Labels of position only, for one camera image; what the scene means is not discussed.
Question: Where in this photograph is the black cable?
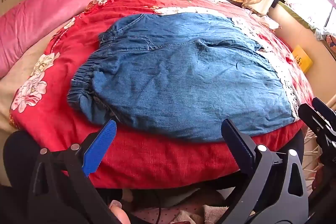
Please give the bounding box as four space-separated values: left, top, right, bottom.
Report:
155 189 163 224

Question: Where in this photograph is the person's left hand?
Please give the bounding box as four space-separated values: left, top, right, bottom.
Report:
109 200 132 224

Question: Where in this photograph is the red floral blanket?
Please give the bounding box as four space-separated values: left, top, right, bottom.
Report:
9 0 314 189

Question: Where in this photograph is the blue denim pants lace trim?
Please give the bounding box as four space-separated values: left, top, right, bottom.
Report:
67 13 301 143

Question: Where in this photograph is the pink quilt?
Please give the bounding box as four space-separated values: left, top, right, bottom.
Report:
0 0 139 79

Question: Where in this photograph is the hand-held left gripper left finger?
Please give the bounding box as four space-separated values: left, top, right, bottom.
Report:
26 119 124 224

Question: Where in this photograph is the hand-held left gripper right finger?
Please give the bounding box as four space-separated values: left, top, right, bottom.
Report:
218 119 309 224

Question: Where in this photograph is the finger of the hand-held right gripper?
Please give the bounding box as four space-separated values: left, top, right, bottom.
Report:
312 97 336 135
298 103 332 147

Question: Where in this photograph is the yellow box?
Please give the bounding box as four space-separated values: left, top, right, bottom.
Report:
292 45 313 73

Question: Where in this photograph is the green windowsill cover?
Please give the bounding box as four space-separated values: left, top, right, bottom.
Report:
277 0 336 36

